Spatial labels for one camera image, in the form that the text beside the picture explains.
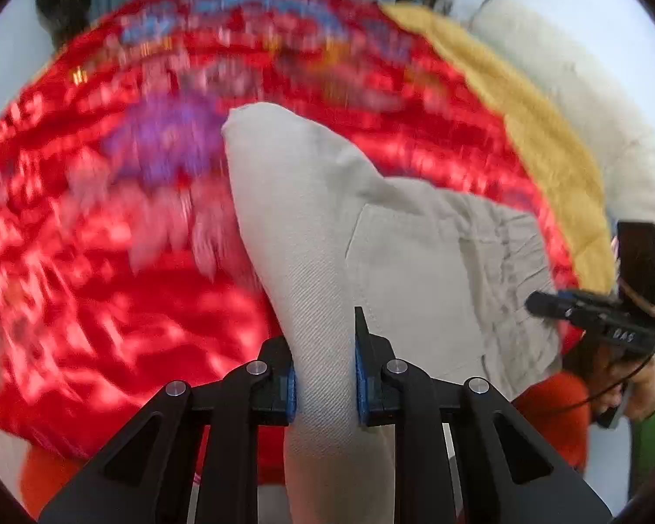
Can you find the beige pants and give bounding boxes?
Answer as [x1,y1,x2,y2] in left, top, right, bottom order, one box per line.
[221,103,563,524]

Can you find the person's right hand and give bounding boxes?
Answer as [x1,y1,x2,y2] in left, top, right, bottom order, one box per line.
[579,340,655,427]

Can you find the orange bed sheet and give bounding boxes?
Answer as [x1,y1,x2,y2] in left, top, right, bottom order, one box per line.
[19,371,590,519]

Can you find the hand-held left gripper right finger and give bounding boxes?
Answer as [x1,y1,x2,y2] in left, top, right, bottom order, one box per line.
[354,306,615,524]

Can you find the yellow knitted blanket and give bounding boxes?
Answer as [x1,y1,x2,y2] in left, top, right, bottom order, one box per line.
[379,3,617,296]

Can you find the thin black cable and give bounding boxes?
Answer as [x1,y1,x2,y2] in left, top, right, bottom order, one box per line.
[576,346,655,413]

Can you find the black hanging garment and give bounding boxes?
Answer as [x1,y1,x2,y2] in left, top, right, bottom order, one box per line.
[35,0,93,50]

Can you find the red floral satin bedspread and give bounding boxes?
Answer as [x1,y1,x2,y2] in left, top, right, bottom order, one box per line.
[0,0,585,486]

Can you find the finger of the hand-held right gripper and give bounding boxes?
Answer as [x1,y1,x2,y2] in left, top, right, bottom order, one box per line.
[525,290,576,320]

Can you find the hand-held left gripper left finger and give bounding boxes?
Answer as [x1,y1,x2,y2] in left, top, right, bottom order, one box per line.
[37,334,298,524]

